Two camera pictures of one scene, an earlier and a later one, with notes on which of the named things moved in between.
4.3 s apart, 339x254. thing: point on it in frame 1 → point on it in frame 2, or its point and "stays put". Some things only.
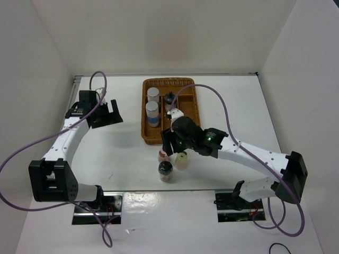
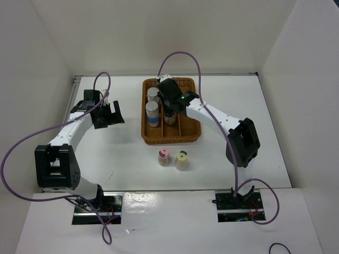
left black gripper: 111,118 stays put
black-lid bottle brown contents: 165,170 → 170,117
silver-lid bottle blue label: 152,112 stays put
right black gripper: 167,135 → 166,108
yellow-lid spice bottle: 181,161 stays put
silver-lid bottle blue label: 153,94 stays put
